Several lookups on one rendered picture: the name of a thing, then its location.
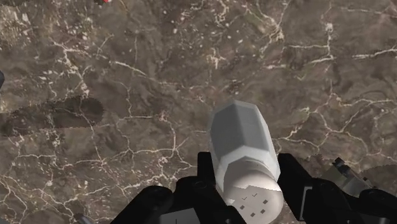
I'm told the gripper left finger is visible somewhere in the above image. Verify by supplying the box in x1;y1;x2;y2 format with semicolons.
110;151;247;224

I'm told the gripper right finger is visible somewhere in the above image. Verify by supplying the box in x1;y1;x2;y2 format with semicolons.
277;153;397;224

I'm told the white grey salt shaker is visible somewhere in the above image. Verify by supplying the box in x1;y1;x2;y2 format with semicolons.
209;99;285;221

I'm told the grey green angular object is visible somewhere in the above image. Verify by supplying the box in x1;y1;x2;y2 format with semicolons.
321;157;375;198

